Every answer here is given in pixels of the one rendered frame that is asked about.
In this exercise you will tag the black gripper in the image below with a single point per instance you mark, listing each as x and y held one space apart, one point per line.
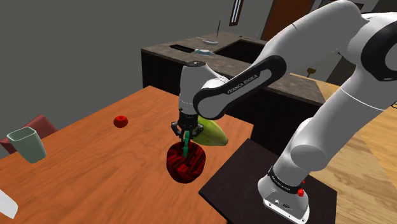
188 120

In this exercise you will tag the red black patterned apple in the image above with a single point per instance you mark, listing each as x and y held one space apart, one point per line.
186 166

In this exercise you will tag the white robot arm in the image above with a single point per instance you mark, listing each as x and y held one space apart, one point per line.
313 93

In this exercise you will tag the yellow green fruit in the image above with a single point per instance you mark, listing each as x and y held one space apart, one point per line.
214 135

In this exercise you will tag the small red apple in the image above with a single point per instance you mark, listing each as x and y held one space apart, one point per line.
120 121

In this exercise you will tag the dark robot stand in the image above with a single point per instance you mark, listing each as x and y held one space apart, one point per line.
235 189

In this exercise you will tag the dark kitchen counter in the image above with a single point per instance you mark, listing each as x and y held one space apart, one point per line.
279 105

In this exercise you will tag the orange wooden table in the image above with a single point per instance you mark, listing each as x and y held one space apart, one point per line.
102 173

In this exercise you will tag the narrow window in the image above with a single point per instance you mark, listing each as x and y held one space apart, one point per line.
236 11

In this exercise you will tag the red chair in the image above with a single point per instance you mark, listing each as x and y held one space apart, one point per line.
40 124

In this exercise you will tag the brown door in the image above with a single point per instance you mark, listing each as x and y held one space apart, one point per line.
285 18

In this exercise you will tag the pale green cup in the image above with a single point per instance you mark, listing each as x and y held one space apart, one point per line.
28 145

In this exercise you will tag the white flat object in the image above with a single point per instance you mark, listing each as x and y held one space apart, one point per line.
6 204

